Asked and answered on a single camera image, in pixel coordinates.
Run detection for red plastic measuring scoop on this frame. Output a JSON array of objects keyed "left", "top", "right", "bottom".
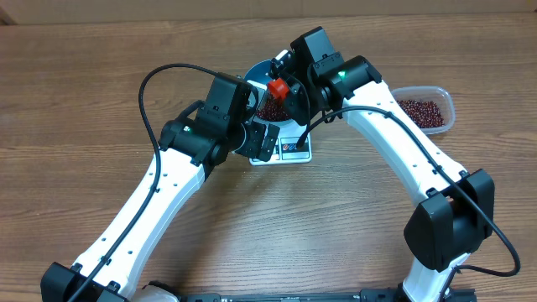
[{"left": 267, "top": 78, "right": 289, "bottom": 101}]

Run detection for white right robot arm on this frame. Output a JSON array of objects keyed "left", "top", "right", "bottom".
[{"left": 261, "top": 28, "right": 495, "bottom": 301}]

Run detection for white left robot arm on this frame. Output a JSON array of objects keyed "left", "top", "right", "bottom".
[{"left": 40, "top": 115, "right": 279, "bottom": 301}]

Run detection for red beans in bowl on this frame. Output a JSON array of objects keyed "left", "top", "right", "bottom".
[{"left": 256, "top": 94, "right": 289, "bottom": 122}]

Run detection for teal plastic bowl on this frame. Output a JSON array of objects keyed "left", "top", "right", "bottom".
[{"left": 245, "top": 60, "right": 293, "bottom": 126}]

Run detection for white digital kitchen scale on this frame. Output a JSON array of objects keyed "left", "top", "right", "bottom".
[{"left": 249, "top": 117, "right": 312, "bottom": 166}]

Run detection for clear plastic bean container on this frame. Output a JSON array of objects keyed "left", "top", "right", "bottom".
[{"left": 391, "top": 86, "right": 456, "bottom": 135}]

